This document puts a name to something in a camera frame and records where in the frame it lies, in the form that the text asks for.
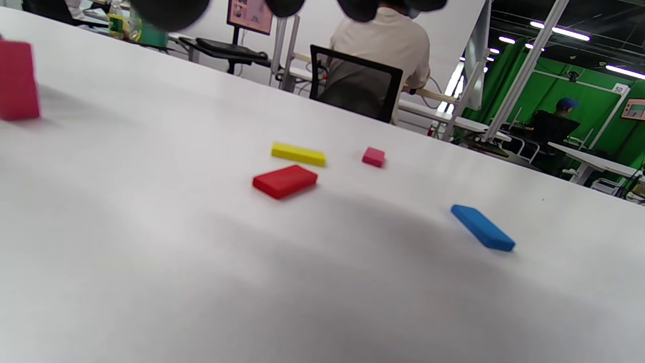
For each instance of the person's right hand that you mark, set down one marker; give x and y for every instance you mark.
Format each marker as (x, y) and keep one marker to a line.
(171, 12)

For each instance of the black monitor pole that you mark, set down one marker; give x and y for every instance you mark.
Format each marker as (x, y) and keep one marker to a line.
(235, 35)

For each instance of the green storage box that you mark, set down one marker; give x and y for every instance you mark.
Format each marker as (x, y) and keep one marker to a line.
(153, 33)

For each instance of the pink paper sign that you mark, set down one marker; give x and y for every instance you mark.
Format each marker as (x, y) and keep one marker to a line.
(634, 108)

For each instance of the beige wooden rail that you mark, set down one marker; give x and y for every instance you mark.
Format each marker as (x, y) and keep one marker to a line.
(433, 95)

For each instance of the black keyboard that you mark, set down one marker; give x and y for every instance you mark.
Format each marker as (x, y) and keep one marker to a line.
(227, 46)

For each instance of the aluminium frame post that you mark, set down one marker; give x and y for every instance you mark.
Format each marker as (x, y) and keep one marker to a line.
(526, 70)
(287, 50)

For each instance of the green curtain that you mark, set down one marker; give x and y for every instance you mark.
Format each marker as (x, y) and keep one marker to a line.
(594, 106)

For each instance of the white panel board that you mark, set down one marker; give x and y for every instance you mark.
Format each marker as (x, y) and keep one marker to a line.
(476, 55)

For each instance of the yellow domino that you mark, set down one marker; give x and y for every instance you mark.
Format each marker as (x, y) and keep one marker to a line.
(298, 154)

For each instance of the black mesh office chair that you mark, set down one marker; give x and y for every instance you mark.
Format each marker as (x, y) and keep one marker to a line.
(352, 59)

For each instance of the red domino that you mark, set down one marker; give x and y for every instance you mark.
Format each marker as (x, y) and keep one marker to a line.
(284, 181)

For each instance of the pink domino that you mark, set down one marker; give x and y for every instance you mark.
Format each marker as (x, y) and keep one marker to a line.
(17, 80)
(373, 157)

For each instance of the light blue domino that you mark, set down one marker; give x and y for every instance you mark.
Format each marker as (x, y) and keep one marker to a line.
(482, 228)

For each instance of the computer monitor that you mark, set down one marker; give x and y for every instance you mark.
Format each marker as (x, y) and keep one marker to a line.
(249, 12)

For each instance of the yellow green plastic bag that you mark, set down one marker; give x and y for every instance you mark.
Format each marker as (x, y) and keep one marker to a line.
(117, 22)

